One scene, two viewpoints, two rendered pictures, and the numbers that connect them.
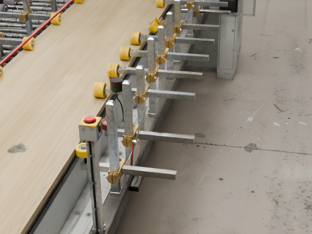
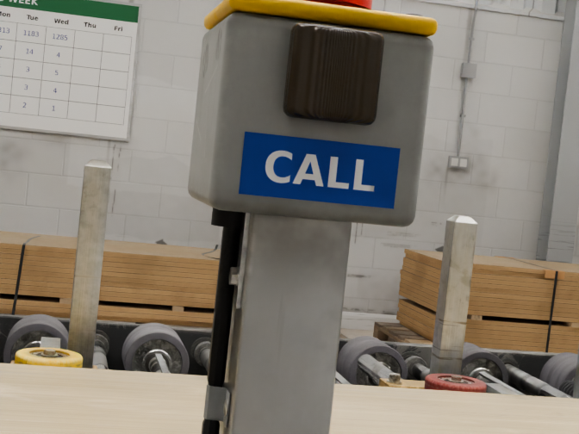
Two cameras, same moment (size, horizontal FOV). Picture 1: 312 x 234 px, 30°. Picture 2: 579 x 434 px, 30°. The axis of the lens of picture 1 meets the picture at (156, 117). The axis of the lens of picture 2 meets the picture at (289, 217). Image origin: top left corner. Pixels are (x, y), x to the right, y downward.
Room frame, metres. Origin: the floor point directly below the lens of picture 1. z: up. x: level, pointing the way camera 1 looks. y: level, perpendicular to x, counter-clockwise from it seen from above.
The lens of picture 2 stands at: (1.72, -0.10, 1.17)
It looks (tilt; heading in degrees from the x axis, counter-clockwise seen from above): 3 degrees down; 65
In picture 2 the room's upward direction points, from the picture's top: 6 degrees clockwise
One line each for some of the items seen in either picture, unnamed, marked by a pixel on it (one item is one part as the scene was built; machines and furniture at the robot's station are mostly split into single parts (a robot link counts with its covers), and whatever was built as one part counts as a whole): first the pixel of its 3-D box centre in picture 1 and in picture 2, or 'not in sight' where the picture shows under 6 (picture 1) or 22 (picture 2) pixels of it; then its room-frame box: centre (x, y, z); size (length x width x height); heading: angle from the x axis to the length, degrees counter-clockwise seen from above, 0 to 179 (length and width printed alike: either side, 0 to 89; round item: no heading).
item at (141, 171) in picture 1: (128, 170); not in sight; (2.16, 0.13, 0.81); 0.43 x 0.03 x 0.04; 77
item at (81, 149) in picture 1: (85, 157); not in sight; (2.21, 0.32, 0.85); 0.08 x 0.08 x 0.11
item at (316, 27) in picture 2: (100, 126); (333, 74); (1.87, 0.21, 1.20); 0.03 x 0.01 x 0.03; 167
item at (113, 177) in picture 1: (116, 171); not in sight; (2.16, 0.18, 0.81); 0.14 x 0.06 x 0.05; 167
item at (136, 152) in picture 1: (133, 159); not in sight; (2.34, 0.11, 0.75); 0.26 x 0.01 x 0.10; 167
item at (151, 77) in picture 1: (152, 74); not in sight; (2.89, 0.01, 0.95); 0.14 x 0.06 x 0.05; 167
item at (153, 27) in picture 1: (154, 26); not in sight; (3.67, 0.00, 0.93); 0.09 x 0.08 x 0.09; 77
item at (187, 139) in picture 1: (149, 136); not in sight; (2.40, 0.03, 0.84); 0.43 x 0.03 x 0.04; 77
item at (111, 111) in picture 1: (113, 150); not in sight; (2.14, 0.19, 0.93); 0.04 x 0.04 x 0.48; 77
